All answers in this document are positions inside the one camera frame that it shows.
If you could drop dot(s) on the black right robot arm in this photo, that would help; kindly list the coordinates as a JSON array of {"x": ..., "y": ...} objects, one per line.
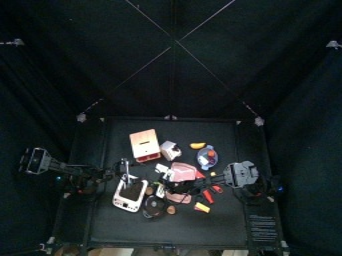
[{"x": 240, "y": 174}]

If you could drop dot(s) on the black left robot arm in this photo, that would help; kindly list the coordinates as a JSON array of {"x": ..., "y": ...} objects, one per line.
[{"x": 44, "y": 162}]

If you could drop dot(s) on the white green toy card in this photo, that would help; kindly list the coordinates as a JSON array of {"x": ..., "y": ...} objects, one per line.
[{"x": 160, "y": 191}]

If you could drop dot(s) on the pink rectangular plate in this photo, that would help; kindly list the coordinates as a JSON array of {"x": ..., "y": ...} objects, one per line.
[{"x": 179, "y": 198}]

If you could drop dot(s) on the small brown toy piece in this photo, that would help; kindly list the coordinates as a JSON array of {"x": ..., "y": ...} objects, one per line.
[{"x": 148, "y": 190}]

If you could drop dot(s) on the white toy container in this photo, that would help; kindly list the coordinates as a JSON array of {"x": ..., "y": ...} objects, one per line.
[{"x": 163, "y": 169}]

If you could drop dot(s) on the large pink toy dish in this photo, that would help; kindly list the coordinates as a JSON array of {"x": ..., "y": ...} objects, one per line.
[{"x": 183, "y": 171}]

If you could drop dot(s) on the white toy appliance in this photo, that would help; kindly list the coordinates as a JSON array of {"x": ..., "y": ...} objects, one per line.
[{"x": 129, "y": 196}]

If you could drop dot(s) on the black pot lid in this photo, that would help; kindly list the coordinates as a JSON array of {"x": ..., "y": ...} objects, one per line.
[{"x": 155, "y": 205}]

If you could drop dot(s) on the red toy wedge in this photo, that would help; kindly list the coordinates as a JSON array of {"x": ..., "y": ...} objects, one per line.
[{"x": 200, "y": 175}]

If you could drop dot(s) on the orange plastic cup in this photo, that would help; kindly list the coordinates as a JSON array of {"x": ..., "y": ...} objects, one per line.
[{"x": 171, "y": 209}]

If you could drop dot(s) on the red toy stick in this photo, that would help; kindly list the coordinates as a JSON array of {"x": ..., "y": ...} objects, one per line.
[{"x": 207, "y": 196}]

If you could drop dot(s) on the yellow toy block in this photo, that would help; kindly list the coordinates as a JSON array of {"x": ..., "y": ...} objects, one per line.
[{"x": 201, "y": 207}]

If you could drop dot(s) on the red toy block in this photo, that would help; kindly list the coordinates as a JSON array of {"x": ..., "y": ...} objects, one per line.
[{"x": 216, "y": 189}]

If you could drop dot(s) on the small yellow toy piece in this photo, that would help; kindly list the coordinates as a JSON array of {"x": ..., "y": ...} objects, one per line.
[{"x": 212, "y": 173}]

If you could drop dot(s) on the orange and white box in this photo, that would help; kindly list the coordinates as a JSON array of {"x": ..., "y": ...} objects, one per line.
[{"x": 144, "y": 145}]

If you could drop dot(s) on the purple toy in bowl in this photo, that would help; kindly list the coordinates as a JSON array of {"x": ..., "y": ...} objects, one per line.
[{"x": 212, "y": 161}]

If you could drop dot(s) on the white toy cube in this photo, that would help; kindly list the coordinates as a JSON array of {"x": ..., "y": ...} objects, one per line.
[{"x": 169, "y": 150}]

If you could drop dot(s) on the grey-blue bowl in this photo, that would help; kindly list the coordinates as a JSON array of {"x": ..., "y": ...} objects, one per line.
[{"x": 207, "y": 157}]

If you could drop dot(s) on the orange toy in bowl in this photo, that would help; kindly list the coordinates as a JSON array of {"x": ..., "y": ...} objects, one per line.
[{"x": 211, "y": 153}]

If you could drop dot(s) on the yellow toy fruit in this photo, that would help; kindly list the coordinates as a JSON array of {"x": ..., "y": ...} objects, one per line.
[{"x": 196, "y": 145}]

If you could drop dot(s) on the grey frame bracket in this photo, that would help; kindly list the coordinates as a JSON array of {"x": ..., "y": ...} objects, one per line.
[
  {"x": 258, "y": 121},
  {"x": 14, "y": 42},
  {"x": 80, "y": 117},
  {"x": 332, "y": 44}
]

